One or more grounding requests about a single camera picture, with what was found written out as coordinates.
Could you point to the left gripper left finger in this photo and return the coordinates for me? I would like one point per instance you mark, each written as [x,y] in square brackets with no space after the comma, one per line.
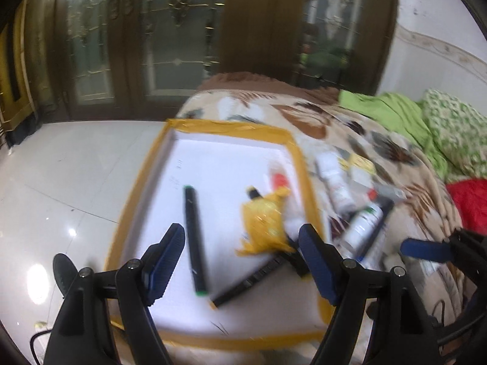
[159,262]

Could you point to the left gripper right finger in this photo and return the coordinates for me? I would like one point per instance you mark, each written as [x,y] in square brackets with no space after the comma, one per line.
[324,263]

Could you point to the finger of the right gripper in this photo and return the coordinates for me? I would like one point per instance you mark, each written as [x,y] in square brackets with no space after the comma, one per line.
[438,252]

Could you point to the black twin marker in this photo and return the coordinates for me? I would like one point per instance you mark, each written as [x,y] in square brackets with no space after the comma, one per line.
[295,260]

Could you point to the white nasal spray bottle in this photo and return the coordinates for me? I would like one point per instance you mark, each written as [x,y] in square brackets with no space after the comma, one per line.
[353,236]

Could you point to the black marker green cap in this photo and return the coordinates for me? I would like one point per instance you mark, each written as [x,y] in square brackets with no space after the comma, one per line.
[193,231]

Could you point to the black marker blue cap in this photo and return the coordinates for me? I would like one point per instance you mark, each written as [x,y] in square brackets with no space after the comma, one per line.
[379,210]

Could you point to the yellow snack packet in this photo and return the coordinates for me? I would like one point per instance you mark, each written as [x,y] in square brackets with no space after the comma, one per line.
[263,222]

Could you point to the white blue ointment box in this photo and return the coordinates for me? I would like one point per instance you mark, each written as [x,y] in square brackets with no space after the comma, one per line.
[372,258]

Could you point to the red quilted cushion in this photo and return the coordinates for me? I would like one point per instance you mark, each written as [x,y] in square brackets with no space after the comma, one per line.
[470,198]

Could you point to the silver red small box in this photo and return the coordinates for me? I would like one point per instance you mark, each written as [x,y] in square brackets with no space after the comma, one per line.
[390,192]

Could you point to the leaf pattern beige blanket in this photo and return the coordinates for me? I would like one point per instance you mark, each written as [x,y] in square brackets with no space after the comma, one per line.
[382,145]

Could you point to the black shoe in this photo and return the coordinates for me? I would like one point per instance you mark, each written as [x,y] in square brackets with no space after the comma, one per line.
[65,272]

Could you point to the white square plastic case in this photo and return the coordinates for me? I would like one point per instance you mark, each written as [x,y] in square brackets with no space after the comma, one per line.
[360,179]

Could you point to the yellow taped white tray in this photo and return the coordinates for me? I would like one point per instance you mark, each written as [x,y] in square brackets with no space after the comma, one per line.
[221,160]

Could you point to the green patterned pillow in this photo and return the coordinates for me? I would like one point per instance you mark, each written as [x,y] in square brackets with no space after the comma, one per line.
[459,132]

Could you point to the green bed sheet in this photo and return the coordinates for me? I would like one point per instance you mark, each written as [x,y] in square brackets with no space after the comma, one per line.
[399,114]

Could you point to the wooden glass wardrobe doors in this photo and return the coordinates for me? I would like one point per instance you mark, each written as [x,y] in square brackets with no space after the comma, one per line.
[141,59]

